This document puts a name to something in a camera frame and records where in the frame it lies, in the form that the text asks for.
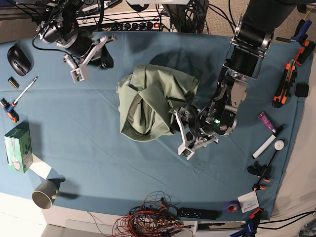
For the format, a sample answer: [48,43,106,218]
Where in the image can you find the right silver gripper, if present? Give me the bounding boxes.
[63,35,117,70]

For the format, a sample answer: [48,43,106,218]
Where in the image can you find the left silver gripper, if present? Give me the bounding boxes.
[169,107,219,151]

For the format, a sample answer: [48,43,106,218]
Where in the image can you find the light green T-shirt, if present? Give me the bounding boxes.
[117,64,199,142]

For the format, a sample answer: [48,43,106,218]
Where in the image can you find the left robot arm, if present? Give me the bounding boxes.
[173,0,304,157]

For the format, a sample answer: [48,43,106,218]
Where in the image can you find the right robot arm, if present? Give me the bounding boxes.
[35,0,116,70]

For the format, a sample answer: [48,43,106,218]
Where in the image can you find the black power strip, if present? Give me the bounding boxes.
[107,22,163,32]

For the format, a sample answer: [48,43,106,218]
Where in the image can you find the black computer mouse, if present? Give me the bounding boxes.
[7,44,32,77]

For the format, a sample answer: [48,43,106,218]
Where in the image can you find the blue table cloth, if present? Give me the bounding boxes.
[0,31,314,221]

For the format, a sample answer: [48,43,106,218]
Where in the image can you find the black remote control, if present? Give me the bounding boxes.
[177,207,222,220]

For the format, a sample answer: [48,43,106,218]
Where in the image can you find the purple tube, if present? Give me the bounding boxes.
[258,112,276,133]

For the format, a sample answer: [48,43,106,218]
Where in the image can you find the white marker pen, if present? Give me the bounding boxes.
[251,125,284,159]

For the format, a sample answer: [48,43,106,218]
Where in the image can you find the small gold battery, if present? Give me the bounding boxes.
[8,77,19,89]

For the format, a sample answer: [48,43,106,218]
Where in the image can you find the purple tape roll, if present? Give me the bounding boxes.
[223,200,240,213]

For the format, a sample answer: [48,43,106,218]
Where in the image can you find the black orange bar clamp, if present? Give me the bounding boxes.
[247,150,278,191]

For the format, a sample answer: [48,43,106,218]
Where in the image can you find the white paper packet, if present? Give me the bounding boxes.
[237,191,259,213]

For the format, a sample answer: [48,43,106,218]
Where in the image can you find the white round cap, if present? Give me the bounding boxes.
[274,140,284,151]

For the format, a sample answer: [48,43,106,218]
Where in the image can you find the orange black utility knife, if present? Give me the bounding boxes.
[272,59,297,109]

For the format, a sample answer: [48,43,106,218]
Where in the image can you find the green tissue box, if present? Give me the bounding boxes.
[4,123,33,173]

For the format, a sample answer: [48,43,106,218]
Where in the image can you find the blue black bar clamp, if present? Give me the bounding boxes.
[230,208,264,237]

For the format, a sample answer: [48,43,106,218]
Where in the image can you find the white paper sheet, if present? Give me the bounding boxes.
[29,154,52,179]

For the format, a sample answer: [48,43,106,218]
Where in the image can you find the black square box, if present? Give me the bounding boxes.
[295,83,309,98]

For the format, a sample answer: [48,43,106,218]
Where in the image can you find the grey ceramic mug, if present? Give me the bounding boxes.
[31,180,60,210]

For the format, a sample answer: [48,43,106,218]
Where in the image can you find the blue black spring clamp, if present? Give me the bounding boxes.
[290,19,312,43]

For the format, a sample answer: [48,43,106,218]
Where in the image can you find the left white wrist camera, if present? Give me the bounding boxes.
[177,144,195,160]

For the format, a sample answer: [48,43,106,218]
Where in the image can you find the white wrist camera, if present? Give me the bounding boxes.
[177,144,195,160]
[70,66,89,83]

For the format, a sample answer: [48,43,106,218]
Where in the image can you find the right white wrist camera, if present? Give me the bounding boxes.
[70,66,89,83]

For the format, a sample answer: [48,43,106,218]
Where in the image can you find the tangled red black wires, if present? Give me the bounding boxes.
[86,191,193,237]

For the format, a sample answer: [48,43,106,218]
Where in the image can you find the blue orange handled screwdriver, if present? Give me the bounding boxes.
[0,77,38,123]

